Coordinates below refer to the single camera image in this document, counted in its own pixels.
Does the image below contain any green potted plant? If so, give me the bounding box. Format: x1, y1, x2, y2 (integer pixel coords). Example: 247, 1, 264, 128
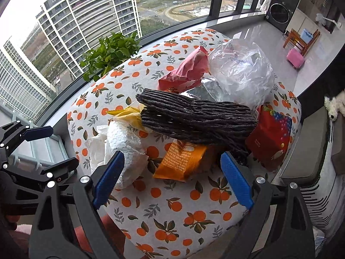
79, 31, 142, 83

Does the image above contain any clear plastic bag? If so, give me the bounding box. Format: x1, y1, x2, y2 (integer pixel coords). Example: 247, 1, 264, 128
207, 38, 275, 106

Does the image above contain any white stuffed dog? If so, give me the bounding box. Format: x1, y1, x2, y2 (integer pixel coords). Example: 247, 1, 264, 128
323, 90, 345, 122

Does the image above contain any white cabinet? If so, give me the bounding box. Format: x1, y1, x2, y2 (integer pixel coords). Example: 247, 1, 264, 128
286, 0, 332, 33

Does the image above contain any black white striped blanket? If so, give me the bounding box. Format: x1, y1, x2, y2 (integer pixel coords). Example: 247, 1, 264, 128
296, 113, 345, 238

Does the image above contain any pink stool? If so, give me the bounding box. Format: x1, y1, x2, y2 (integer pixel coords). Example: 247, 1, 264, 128
286, 48, 305, 69

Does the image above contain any grey brown sofa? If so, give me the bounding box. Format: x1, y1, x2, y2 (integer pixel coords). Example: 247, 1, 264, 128
279, 129, 345, 186

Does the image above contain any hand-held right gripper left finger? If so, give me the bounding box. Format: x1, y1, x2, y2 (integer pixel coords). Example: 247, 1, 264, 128
28, 150, 151, 259

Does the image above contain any orange snack packet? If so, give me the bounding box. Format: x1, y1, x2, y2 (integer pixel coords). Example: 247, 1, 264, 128
153, 140, 216, 182

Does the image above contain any red paper bag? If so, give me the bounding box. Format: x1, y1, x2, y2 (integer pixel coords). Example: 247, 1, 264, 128
158, 46, 211, 92

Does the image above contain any high-rise apartment building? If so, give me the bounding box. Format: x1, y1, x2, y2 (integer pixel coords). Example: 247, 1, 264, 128
0, 36, 57, 122
35, 0, 143, 79

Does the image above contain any silver foil packet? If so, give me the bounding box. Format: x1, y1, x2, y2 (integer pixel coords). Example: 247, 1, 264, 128
179, 77, 254, 111

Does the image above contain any wooden chair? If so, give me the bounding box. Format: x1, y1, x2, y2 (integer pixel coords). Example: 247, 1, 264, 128
283, 28, 321, 57

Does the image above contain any red snack packet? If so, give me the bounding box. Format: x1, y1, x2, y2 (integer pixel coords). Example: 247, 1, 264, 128
245, 105, 293, 172

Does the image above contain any orange print tablecloth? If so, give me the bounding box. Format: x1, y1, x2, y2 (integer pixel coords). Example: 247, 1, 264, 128
66, 28, 302, 259

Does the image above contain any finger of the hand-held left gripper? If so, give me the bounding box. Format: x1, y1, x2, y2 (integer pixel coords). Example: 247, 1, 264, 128
0, 121, 53, 165
5, 156, 80, 192

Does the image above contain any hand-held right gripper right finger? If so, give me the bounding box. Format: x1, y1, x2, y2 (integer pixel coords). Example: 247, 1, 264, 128
216, 151, 316, 259

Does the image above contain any white foam fruit net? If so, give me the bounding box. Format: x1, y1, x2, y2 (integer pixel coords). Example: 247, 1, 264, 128
106, 121, 149, 190

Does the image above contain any light blue plastic box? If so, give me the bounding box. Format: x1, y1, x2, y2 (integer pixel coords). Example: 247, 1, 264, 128
300, 28, 314, 41

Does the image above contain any black washing machine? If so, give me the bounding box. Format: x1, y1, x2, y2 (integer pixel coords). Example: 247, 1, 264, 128
267, 1, 297, 33

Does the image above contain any white tissue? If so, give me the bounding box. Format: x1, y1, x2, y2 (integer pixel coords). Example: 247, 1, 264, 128
83, 124, 114, 168

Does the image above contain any black plastic garbage bag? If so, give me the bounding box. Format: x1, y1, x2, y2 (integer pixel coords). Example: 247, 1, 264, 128
135, 88, 259, 165

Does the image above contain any yellow plastic bag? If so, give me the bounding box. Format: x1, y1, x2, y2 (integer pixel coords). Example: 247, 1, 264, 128
106, 105, 151, 134

